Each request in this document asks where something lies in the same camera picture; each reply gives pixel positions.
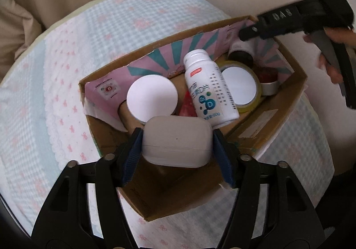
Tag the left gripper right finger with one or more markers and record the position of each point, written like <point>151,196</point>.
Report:
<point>243,173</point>

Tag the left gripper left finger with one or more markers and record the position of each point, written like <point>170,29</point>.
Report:
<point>115,170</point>

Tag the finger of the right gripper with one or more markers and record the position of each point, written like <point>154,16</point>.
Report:
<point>250,32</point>

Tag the black lid labelled jar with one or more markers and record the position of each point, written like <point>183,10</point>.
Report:
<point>242,51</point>

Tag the red lid small jar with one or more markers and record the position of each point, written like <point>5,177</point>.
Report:
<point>268,77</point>

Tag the white supplement bottle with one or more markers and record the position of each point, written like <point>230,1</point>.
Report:
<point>210,95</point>

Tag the green jar with white lid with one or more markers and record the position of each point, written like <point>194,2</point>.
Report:
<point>151,96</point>

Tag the red rectangular carton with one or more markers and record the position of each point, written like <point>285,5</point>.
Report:
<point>187,108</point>

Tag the person's right hand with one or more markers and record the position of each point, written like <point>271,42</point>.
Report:
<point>337,46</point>

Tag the cardboard box with pink lining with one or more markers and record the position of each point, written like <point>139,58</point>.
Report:
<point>156,191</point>

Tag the yellow clear tape roll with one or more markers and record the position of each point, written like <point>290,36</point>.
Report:
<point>253,104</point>

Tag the gingham bow-print tablecloth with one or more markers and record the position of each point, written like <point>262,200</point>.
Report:
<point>43,125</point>

